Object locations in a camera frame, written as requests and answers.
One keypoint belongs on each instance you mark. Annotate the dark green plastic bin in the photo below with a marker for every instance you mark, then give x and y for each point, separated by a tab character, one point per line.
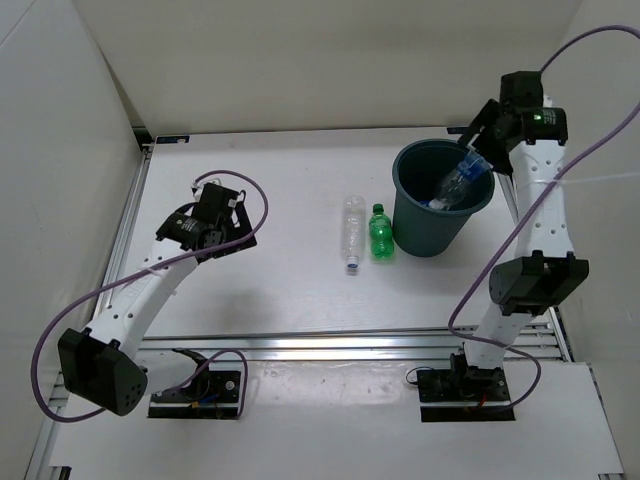
417	172

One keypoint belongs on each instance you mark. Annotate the clear label-free plastic bottle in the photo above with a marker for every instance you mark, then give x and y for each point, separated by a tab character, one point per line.
353	231

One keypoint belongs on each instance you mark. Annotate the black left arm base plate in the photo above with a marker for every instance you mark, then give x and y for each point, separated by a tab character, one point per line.
213	395

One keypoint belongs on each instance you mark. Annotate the blue label clear bottle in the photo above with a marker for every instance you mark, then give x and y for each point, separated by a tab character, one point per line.
453	189

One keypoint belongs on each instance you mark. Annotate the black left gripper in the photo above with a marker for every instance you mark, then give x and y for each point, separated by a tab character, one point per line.
234	247

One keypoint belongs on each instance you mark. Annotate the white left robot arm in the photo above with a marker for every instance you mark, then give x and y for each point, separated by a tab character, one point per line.
101	364

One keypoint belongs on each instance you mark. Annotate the green plastic bottle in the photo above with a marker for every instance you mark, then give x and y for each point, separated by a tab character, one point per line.
381	233

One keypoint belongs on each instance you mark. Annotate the aluminium table rail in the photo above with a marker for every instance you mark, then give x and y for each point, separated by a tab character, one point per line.
329	354

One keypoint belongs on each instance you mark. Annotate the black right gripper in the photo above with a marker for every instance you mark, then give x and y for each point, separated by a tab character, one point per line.
485	117

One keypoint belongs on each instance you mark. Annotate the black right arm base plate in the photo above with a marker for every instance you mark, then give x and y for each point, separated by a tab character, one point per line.
463	393

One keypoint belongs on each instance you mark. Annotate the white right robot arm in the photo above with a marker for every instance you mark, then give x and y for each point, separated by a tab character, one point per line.
544	269

